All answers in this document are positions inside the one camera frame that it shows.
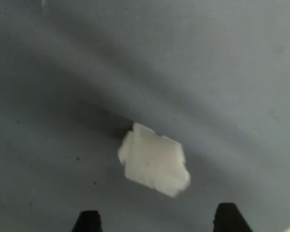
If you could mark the small white plastic terminal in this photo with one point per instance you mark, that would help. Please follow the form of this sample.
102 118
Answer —
154 162

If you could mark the dark grey mat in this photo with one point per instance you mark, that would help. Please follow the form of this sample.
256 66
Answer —
145 72

